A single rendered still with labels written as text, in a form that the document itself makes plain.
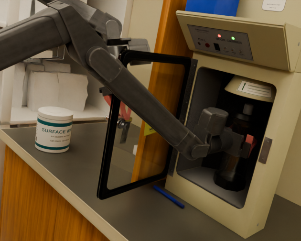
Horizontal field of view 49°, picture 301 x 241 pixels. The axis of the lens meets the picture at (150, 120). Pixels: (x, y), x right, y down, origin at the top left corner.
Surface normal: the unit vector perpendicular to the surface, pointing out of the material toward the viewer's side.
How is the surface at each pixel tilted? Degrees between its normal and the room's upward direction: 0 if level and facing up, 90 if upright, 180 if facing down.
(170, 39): 90
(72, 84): 92
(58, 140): 90
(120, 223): 0
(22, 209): 90
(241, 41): 135
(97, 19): 67
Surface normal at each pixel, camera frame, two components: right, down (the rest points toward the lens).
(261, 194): 0.68, 0.31
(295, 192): -0.72, 0.04
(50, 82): 0.51, 0.30
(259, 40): -0.63, 0.70
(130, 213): 0.18, -0.95
